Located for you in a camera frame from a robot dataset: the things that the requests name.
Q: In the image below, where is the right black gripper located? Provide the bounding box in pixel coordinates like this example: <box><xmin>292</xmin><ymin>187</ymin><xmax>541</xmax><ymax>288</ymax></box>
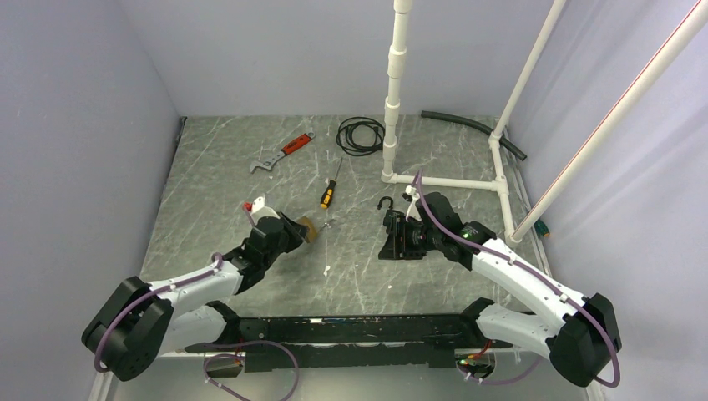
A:
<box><xmin>378</xmin><ymin>215</ymin><xmax>443</xmax><ymax>260</ymax></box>

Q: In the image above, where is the black padlock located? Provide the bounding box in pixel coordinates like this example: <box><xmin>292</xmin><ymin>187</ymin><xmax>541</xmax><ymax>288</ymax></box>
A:
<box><xmin>377</xmin><ymin>196</ymin><xmax>399</xmax><ymax>227</ymax></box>

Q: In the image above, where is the brass padlock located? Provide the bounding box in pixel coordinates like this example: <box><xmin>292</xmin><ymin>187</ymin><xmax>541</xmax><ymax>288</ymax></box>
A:
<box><xmin>296</xmin><ymin>216</ymin><xmax>318</xmax><ymax>244</ymax></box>

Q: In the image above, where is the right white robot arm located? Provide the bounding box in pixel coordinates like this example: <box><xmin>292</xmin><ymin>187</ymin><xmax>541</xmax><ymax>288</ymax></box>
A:
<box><xmin>378</xmin><ymin>188</ymin><xmax>622</xmax><ymax>388</ymax></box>

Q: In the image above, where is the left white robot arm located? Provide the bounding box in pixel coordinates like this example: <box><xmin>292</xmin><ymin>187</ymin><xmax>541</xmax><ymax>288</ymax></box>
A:
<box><xmin>81</xmin><ymin>213</ymin><xmax>317</xmax><ymax>381</ymax></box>

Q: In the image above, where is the yellow black screwdriver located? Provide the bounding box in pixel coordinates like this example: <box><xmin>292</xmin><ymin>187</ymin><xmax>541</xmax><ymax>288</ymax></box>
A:
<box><xmin>320</xmin><ymin>158</ymin><xmax>343</xmax><ymax>209</ymax></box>

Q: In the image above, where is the green orange screwdriver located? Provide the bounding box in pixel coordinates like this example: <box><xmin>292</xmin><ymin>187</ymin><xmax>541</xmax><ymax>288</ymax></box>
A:
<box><xmin>534</xmin><ymin>219</ymin><xmax>550</xmax><ymax>237</ymax></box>

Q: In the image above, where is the black foam tube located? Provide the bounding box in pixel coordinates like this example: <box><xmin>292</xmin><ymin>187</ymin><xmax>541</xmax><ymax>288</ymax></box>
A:
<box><xmin>421</xmin><ymin>109</ymin><xmax>528</xmax><ymax>162</ymax></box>

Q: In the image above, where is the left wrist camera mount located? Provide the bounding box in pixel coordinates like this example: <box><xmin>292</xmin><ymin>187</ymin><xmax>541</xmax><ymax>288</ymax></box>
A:
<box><xmin>242</xmin><ymin>195</ymin><xmax>279</xmax><ymax>226</ymax></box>

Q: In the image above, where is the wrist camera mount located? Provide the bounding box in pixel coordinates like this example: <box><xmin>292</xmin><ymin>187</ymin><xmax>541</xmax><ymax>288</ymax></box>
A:
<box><xmin>402</xmin><ymin>185</ymin><xmax>421</xmax><ymax>221</ymax></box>
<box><xmin>242</xmin><ymin>195</ymin><xmax>279</xmax><ymax>226</ymax></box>

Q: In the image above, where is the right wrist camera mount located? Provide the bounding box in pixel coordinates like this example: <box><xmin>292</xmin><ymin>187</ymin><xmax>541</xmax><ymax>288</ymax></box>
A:
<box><xmin>402</xmin><ymin>185</ymin><xmax>421</xmax><ymax>221</ymax></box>

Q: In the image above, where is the red handled adjustable wrench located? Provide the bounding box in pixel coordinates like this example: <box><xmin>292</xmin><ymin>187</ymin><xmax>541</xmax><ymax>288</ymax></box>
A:
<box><xmin>250</xmin><ymin>132</ymin><xmax>316</xmax><ymax>174</ymax></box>

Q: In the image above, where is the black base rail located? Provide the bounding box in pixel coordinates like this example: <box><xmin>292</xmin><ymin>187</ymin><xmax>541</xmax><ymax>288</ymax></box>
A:
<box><xmin>185</xmin><ymin>313</ymin><xmax>509</xmax><ymax>373</ymax></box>

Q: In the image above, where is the coiled black cable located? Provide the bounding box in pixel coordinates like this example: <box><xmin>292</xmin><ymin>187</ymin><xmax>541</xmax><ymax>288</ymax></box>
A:
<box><xmin>336</xmin><ymin>116</ymin><xmax>387</xmax><ymax>158</ymax></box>

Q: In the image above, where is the purple cable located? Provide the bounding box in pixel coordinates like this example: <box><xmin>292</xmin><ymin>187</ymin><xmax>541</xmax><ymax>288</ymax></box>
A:
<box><xmin>202</xmin><ymin>340</ymin><xmax>300</xmax><ymax>401</ymax></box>

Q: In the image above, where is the white PVC pipe frame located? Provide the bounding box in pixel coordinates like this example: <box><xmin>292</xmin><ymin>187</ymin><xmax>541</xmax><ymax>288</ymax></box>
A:
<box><xmin>380</xmin><ymin>0</ymin><xmax>708</xmax><ymax>249</ymax></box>

